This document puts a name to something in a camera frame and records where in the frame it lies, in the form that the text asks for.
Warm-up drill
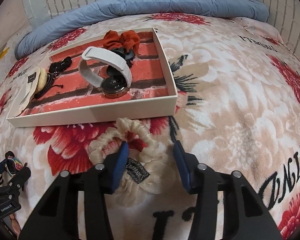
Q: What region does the cream satin scrunchie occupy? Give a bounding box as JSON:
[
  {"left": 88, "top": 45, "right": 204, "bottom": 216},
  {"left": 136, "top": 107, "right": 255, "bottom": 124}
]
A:
[{"left": 88, "top": 118, "right": 175, "bottom": 207}]

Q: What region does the cream hair clip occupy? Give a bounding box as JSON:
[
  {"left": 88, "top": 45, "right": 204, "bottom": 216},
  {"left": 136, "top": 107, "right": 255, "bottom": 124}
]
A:
[{"left": 14, "top": 67, "right": 47, "bottom": 116}]

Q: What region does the black cord bracelet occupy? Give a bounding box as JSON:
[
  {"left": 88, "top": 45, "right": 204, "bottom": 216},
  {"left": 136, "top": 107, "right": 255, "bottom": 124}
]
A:
[{"left": 33, "top": 73, "right": 64, "bottom": 100}]

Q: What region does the black beaded hair tie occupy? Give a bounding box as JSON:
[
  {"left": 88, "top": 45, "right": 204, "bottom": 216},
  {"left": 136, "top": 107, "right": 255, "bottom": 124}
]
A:
[{"left": 48, "top": 56, "right": 73, "bottom": 75}]

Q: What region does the watch with white band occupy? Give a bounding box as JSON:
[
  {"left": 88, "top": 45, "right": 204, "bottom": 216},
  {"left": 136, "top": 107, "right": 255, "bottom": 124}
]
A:
[{"left": 78, "top": 46, "right": 135, "bottom": 99}]

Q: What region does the black claw hair clip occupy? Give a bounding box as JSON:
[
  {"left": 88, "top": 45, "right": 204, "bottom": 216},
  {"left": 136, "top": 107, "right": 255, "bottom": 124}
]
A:
[{"left": 107, "top": 48, "right": 136, "bottom": 76}]

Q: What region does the rust orange scrunchie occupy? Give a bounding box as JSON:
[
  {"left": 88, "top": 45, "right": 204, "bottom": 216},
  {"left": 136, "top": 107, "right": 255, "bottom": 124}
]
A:
[{"left": 103, "top": 30, "right": 140, "bottom": 55}]

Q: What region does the left hand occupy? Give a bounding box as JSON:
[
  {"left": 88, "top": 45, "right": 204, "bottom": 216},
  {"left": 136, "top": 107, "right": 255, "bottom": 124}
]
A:
[{"left": 9, "top": 214, "right": 21, "bottom": 237}]

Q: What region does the floral fleece bed blanket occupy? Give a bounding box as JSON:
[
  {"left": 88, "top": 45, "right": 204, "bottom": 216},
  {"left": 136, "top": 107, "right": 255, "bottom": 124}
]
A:
[{"left": 0, "top": 13, "right": 300, "bottom": 239}]

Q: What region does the white tray with brick lining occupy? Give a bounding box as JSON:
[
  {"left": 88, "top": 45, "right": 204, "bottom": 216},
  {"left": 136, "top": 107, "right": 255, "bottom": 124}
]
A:
[{"left": 7, "top": 28, "right": 178, "bottom": 127}]

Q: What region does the clear plastic sheet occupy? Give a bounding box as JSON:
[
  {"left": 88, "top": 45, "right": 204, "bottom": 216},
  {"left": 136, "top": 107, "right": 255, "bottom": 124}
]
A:
[{"left": 22, "top": 0, "right": 51, "bottom": 30}]

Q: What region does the rolled blue quilt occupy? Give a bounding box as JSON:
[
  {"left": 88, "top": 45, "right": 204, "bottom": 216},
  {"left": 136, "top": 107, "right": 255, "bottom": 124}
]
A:
[{"left": 14, "top": 0, "right": 269, "bottom": 60}]

